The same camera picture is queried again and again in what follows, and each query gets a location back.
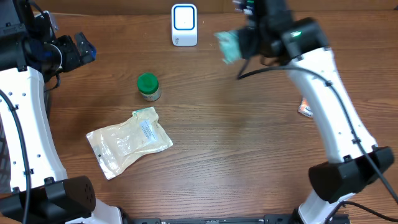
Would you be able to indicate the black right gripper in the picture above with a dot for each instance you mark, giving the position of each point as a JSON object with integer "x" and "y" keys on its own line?
{"x": 245, "y": 43}

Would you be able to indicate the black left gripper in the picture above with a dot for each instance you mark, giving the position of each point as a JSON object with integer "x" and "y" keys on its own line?
{"x": 76, "y": 58}

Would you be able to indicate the teal snack pack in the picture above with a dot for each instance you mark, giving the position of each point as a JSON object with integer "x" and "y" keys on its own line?
{"x": 229, "y": 45}

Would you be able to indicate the green lid jar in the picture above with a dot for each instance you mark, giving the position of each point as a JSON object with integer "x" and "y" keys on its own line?
{"x": 148, "y": 86}

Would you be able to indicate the small orange juice carton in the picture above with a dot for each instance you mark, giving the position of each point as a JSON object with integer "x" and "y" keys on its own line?
{"x": 305, "y": 109}

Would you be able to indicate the clear beige pouch bag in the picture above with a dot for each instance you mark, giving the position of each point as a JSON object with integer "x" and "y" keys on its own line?
{"x": 120, "y": 145}

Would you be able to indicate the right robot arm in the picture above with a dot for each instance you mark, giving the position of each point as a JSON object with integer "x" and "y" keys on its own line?
{"x": 300, "y": 47}

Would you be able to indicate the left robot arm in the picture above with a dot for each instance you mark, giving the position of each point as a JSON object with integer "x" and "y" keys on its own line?
{"x": 31, "y": 54}

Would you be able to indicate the white barcode scanner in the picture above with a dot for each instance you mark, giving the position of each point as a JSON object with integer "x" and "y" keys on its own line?
{"x": 184, "y": 25}

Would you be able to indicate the dark plastic mesh basket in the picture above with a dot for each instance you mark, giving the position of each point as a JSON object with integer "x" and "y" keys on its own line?
{"x": 5, "y": 160}

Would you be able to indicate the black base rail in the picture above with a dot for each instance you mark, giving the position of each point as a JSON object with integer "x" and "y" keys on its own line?
{"x": 267, "y": 219}

